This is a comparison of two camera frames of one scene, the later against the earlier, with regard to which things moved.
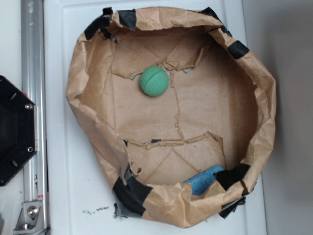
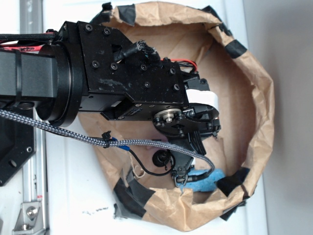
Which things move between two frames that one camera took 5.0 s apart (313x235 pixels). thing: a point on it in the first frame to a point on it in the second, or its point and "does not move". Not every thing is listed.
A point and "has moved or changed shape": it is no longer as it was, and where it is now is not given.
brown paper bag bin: [178, 115] does not move
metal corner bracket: [27, 223] does not move
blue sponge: [201, 182] has moved or changed shape
